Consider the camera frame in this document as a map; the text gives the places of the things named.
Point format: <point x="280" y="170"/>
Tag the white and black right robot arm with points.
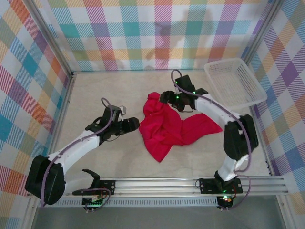
<point x="214" y="109"/>

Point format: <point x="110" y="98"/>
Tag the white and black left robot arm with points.
<point x="71" y="152"/>

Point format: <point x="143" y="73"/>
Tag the controller circuit board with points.
<point x="225" y="200"/>
<point x="93" y="202"/>

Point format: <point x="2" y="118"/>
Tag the aluminium mounting rail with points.
<point x="155" y="184"/>

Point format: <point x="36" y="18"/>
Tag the aluminium frame post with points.
<point x="50" y="35"/>
<point x="263" y="31"/>

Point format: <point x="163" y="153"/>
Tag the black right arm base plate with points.
<point x="207" y="186"/>

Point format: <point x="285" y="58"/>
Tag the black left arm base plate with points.
<point x="108" y="187"/>

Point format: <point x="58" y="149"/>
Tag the left controller circuit board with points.
<point x="93" y="202"/>

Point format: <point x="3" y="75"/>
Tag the white plastic mesh basket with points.
<point x="234" y="83"/>

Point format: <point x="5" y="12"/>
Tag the red t-shirt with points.
<point x="166" y="128"/>

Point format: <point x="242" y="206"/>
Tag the right controller circuit board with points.
<point x="225" y="200"/>

